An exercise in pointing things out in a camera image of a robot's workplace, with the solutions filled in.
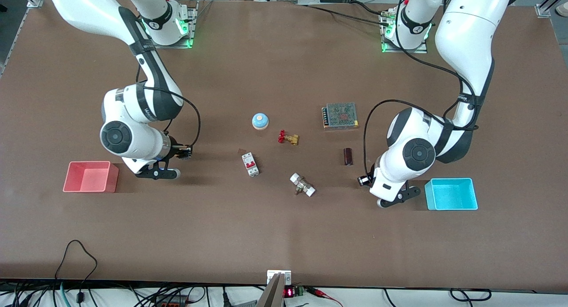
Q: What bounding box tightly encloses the cyan plastic bin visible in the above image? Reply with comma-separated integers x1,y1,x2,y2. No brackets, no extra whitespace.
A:
424,178,479,211

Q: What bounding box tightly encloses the pink plastic bin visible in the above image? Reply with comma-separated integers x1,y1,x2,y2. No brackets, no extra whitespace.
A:
63,161,119,193

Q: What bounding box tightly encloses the white metal pipe fitting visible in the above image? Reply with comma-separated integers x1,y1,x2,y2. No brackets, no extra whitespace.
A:
289,173,316,197

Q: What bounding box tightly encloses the metal mesh power supply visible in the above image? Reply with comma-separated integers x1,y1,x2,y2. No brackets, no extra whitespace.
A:
322,102,359,130

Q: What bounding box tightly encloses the white red circuit breaker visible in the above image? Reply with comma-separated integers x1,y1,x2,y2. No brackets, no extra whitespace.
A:
241,152,260,177

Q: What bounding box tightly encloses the red clip lead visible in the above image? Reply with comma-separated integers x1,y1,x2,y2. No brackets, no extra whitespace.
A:
308,287,344,307

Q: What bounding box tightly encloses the grey metal bar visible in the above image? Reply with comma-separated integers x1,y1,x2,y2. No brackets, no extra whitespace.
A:
255,274,285,307

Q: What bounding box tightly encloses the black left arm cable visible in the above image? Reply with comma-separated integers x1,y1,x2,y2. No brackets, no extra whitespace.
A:
363,0,481,179

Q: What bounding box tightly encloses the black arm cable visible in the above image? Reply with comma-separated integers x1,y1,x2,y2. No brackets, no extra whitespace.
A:
363,0,481,179
135,65,201,149

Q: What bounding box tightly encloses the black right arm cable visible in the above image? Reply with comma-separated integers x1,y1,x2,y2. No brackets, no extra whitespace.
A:
135,65,201,149

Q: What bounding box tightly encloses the black looped cable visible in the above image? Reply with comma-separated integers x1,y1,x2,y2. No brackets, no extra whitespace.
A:
54,240,98,305

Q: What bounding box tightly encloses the brass valve red handle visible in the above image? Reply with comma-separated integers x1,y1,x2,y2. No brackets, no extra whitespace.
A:
278,130,300,146

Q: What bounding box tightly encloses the small metal bracket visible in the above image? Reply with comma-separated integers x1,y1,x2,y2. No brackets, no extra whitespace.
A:
267,270,292,285

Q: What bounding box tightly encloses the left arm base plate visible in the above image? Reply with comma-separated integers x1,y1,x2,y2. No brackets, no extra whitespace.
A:
380,9,429,54

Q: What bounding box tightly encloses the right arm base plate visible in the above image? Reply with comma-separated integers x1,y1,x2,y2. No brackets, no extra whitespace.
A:
147,0,198,49

